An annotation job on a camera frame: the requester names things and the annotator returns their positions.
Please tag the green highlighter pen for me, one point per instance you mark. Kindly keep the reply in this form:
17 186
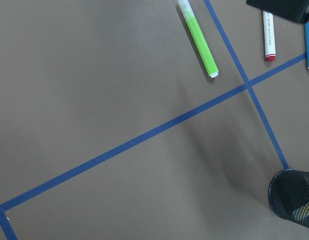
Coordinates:
198 38

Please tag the yellow highlighter pen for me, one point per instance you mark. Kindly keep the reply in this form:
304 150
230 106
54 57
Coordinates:
301 213

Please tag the black mesh pen cup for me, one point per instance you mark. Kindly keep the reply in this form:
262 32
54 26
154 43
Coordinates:
288 191

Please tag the red capped white marker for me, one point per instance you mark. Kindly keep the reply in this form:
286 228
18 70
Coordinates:
269 36

